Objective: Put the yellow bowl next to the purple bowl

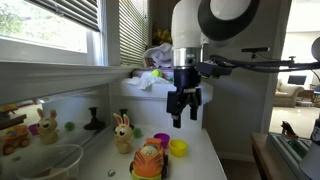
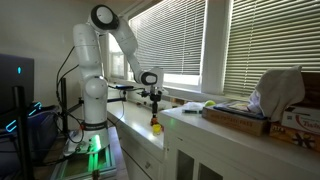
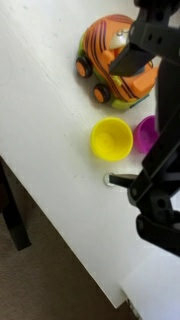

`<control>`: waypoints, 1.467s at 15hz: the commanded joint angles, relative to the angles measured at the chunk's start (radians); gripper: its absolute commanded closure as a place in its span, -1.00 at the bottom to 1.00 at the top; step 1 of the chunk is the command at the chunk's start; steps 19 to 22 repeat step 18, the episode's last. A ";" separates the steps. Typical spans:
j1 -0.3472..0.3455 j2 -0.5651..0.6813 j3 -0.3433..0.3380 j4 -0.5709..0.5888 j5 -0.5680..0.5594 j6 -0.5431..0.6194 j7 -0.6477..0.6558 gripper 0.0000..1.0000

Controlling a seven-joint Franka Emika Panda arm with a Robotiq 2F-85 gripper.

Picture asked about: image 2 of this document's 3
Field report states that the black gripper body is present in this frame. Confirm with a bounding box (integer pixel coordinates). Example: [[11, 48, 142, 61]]
[[148, 87, 164, 104]]

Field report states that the yellow plastic cup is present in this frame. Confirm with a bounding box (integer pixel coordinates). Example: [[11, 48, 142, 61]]
[[152, 123, 163, 135]]

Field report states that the metal robot base platform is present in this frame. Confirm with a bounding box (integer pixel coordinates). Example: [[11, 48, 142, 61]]
[[49, 143, 118, 180]]

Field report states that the low white counter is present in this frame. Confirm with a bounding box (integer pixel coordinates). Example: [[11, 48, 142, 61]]
[[106, 99, 168, 180]]

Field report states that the teal marker pen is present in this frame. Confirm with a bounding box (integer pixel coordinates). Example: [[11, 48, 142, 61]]
[[181, 109, 203, 115]]

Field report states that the crumpled white cloth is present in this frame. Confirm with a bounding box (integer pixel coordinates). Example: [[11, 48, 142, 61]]
[[181, 101, 206, 113]]

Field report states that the green tennis ball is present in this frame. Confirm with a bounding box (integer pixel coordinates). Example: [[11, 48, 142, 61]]
[[204, 99, 217, 108]]

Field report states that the window blind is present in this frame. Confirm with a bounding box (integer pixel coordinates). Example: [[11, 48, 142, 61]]
[[223, 0, 320, 98], [129, 0, 207, 76]]

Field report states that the flat cardboard box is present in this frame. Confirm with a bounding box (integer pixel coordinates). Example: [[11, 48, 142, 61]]
[[201, 105, 271, 137]]

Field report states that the dark flat book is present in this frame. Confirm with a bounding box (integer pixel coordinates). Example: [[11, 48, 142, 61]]
[[213, 100, 268, 120]]

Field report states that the dark computer with blue lights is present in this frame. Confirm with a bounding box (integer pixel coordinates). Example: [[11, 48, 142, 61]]
[[4, 101, 59, 161]]

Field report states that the draped white towel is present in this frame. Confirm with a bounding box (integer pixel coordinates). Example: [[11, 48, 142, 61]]
[[248, 64, 306, 123]]

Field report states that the black monitor pole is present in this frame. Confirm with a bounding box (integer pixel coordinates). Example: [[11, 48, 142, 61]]
[[12, 85, 34, 180]]

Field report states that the dark computer monitor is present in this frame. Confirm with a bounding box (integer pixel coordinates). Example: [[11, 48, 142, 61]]
[[0, 53, 36, 116]]

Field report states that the patterned brown box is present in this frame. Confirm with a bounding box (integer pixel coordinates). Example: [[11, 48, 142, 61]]
[[269, 121, 320, 154]]

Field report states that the white red box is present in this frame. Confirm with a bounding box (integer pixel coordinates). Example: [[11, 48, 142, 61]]
[[280, 104, 320, 136]]

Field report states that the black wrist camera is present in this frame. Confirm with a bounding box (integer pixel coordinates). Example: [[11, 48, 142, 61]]
[[139, 88, 151, 98]]

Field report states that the black camera bar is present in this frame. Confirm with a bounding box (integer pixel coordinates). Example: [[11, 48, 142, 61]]
[[114, 84, 135, 91]]

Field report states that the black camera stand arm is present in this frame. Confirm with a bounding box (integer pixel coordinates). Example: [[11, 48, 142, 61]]
[[59, 77, 128, 134]]

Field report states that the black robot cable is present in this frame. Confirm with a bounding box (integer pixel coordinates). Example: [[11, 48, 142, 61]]
[[55, 46, 84, 144]]

